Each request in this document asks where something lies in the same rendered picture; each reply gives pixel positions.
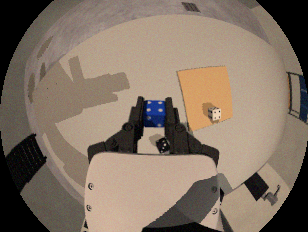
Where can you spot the blue die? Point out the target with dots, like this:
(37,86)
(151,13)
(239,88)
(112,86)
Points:
(154,113)

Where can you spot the tan square mat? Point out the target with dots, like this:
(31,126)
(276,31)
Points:
(204,88)

